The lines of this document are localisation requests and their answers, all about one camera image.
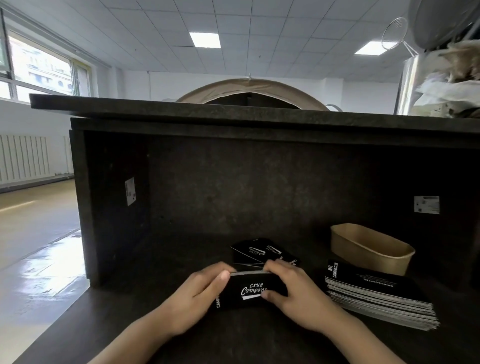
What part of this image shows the person's right hand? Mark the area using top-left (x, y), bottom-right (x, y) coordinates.
top-left (260, 259), bottom-right (354, 335)

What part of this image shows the person's left hand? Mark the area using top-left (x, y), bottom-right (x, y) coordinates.
top-left (161, 261), bottom-right (237, 336)

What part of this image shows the deck of black cards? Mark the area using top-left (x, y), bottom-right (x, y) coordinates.
top-left (215, 271), bottom-right (289, 311)

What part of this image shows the person's left forearm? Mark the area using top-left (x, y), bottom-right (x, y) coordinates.
top-left (87, 310), bottom-right (181, 364)

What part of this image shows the person's right forearm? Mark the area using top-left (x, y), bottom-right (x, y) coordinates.
top-left (323, 316), bottom-right (407, 364)

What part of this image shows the loose pile of black cards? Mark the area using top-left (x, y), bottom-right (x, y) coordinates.
top-left (229, 237), bottom-right (301, 268)

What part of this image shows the stack of black flyers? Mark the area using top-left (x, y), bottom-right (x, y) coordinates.
top-left (324, 259), bottom-right (440, 332)

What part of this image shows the brown paper bowl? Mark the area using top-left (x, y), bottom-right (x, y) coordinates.
top-left (330, 223), bottom-right (416, 277)

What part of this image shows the dark stone counter unit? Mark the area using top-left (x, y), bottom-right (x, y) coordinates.
top-left (13, 93), bottom-right (480, 364)

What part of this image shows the white label sticker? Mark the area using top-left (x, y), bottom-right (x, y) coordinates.
top-left (413, 195), bottom-right (440, 215)
top-left (124, 176), bottom-right (137, 207)

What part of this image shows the beige dome tent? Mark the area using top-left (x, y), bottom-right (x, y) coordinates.
top-left (175, 77), bottom-right (331, 112)

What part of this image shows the square ceiling light panel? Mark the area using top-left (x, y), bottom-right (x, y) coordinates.
top-left (189, 32), bottom-right (222, 49)
top-left (353, 40), bottom-right (399, 56)

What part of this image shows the stainless steel pot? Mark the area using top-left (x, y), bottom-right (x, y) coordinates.
top-left (393, 52), bottom-right (430, 116)

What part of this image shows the large metal bowl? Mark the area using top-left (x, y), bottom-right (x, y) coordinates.
top-left (407, 0), bottom-right (480, 50)

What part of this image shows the white wall radiator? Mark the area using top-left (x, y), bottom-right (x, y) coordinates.
top-left (0, 134), bottom-right (74, 187)

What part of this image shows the window with metal frame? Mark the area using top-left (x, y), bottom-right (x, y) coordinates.
top-left (0, 9), bottom-right (93, 104)

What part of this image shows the wire mesh skimmer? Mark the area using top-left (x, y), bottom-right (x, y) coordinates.
top-left (381, 17), bottom-right (418, 57)

